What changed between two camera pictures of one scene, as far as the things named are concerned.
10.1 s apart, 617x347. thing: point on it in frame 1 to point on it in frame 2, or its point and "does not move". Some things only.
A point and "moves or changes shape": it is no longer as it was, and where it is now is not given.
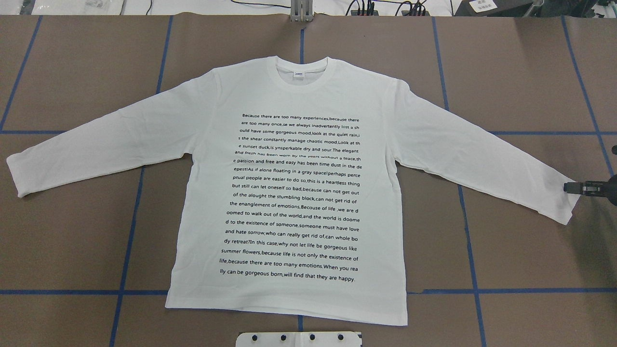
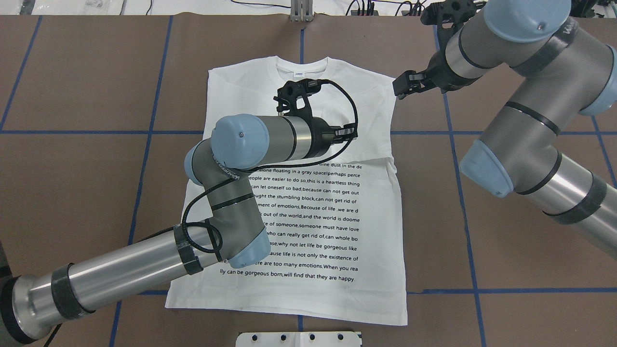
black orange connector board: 364,13 does not move
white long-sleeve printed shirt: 288,210 moves or changes shape
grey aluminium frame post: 301,10 does not move
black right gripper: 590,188 to 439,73
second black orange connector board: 415,13 does not move
